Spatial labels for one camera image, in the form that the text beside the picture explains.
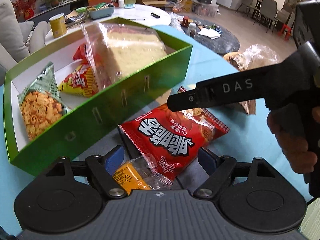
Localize beige recliner sofa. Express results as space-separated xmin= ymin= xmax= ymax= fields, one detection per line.
xmin=0 ymin=0 xmax=51 ymax=71

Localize blue basket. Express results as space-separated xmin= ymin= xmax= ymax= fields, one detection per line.
xmin=87 ymin=4 xmax=116 ymax=20

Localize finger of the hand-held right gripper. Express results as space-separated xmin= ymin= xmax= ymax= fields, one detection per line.
xmin=166 ymin=81 xmax=217 ymax=112

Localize orange snack packet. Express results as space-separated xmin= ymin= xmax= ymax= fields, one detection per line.
xmin=112 ymin=154 xmax=174 ymax=197

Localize green cardboard box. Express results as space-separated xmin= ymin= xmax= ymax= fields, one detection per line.
xmin=3 ymin=16 xmax=193 ymax=177

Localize red yellow striped snack bag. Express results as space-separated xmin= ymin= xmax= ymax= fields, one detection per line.
xmin=57 ymin=42 xmax=111 ymax=98

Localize red berry decoration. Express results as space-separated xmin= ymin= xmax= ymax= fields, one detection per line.
xmin=11 ymin=0 xmax=43 ymax=21

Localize grey dining chair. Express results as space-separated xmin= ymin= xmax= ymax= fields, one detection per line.
xmin=241 ymin=0 xmax=261 ymax=18
xmin=260 ymin=0 xmax=278 ymax=28

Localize clear storage boxes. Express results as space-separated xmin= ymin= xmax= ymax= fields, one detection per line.
xmin=194 ymin=4 xmax=221 ymax=17

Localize white paper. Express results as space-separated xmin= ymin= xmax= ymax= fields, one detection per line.
xmin=197 ymin=27 xmax=222 ymax=40

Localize dark round marble table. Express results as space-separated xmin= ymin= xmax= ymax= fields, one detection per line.
xmin=179 ymin=23 xmax=241 ymax=56

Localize bread in clear plastic bag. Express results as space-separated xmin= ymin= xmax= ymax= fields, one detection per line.
xmin=222 ymin=44 xmax=281 ymax=72

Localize bread loaf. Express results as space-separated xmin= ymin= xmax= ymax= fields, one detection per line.
xmin=81 ymin=21 xmax=168 ymax=92

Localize white round table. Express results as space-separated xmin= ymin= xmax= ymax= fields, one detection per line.
xmin=45 ymin=4 xmax=172 ymax=46

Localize yellow can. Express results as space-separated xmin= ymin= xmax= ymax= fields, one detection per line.
xmin=49 ymin=14 xmax=68 ymax=39

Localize red stool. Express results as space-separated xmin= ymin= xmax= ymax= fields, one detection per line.
xmin=277 ymin=24 xmax=293 ymax=40

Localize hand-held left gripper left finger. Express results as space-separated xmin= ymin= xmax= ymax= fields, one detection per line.
xmin=44 ymin=145 xmax=128 ymax=198

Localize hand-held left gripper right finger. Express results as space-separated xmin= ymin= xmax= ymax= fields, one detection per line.
xmin=194 ymin=147 xmax=283 ymax=198

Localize open cardboard box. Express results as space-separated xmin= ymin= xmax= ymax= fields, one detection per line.
xmin=135 ymin=0 xmax=171 ymax=8

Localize person's right hand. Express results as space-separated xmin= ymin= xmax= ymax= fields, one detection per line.
xmin=267 ymin=107 xmax=315 ymax=174

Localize brown snack packet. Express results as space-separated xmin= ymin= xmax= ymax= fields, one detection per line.
xmin=225 ymin=99 xmax=257 ymax=116

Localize green snack bag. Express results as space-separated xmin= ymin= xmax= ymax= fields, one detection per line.
xmin=17 ymin=61 xmax=68 ymax=142

